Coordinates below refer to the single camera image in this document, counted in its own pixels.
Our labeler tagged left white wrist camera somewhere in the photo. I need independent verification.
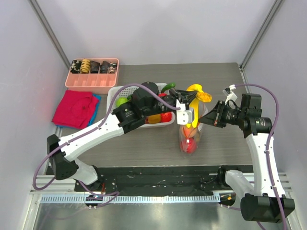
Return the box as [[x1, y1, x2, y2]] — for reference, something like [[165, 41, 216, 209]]
[[176, 100, 194, 125]]

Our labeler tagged green lime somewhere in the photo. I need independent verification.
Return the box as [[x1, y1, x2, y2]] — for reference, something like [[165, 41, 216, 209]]
[[116, 97, 129, 108]]

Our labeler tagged blue folded cloth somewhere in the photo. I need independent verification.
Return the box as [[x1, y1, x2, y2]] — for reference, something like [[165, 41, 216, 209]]
[[54, 94, 102, 127]]

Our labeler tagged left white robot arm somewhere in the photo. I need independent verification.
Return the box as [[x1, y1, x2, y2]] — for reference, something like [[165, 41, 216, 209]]
[[45, 82, 212, 191]]

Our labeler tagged dark cake piece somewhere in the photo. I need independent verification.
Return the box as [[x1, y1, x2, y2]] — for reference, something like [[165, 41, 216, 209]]
[[90, 60, 100, 74]]

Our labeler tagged magenta folded cloth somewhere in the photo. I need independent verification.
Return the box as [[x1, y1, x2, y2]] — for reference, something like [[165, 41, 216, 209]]
[[52, 90, 100, 127]]

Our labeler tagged white slotted cable duct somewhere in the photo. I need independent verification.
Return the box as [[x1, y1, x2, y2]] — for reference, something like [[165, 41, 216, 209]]
[[40, 194, 220, 204]]

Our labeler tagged small green cucumber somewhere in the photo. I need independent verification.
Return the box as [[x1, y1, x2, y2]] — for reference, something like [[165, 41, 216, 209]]
[[161, 82, 176, 93]]

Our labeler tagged white plastic basket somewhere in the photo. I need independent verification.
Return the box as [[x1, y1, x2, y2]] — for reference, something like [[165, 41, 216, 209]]
[[106, 86, 175, 128]]

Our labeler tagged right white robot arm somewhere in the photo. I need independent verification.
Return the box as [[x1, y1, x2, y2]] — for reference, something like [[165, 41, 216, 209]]
[[199, 93, 295, 223]]

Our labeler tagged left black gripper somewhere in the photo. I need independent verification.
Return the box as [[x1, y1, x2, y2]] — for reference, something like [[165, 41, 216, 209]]
[[143, 89, 198, 117]]

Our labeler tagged yellow spiral pastry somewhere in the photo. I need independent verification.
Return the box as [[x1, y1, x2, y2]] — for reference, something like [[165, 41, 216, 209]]
[[80, 59, 91, 74]]

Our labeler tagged dark sushi piece one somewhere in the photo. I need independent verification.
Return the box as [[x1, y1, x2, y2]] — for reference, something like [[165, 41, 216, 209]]
[[70, 60, 82, 74]]

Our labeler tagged dark sushi piece three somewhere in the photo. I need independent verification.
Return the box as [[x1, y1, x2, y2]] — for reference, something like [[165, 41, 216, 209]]
[[108, 62, 118, 74]]

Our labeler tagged clear zip top bag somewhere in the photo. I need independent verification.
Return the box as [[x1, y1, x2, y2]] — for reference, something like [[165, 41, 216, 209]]
[[177, 102, 209, 158]]

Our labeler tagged peach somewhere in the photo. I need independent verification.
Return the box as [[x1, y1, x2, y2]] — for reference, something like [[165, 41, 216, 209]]
[[183, 126, 198, 139]]

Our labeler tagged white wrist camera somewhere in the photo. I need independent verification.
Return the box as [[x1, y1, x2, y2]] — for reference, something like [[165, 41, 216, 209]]
[[176, 100, 194, 125], [223, 84, 237, 103]]

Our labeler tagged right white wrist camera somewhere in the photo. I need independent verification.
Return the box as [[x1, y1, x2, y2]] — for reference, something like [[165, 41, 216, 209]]
[[223, 84, 237, 103]]

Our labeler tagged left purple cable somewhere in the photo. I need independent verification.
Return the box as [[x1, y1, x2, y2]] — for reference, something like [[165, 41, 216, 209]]
[[32, 83, 182, 208]]

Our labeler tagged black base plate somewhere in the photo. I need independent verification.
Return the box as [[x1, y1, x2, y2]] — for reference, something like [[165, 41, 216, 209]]
[[90, 165, 253, 196]]

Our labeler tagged yellow banana bunch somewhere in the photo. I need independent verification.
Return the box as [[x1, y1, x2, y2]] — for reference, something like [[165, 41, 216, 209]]
[[186, 84, 212, 128]]

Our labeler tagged dark sushi piece two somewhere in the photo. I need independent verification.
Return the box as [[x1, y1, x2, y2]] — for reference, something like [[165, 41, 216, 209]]
[[99, 61, 110, 74]]

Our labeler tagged pink divided tray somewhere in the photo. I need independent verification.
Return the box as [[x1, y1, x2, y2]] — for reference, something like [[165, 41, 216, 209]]
[[65, 58, 119, 94]]

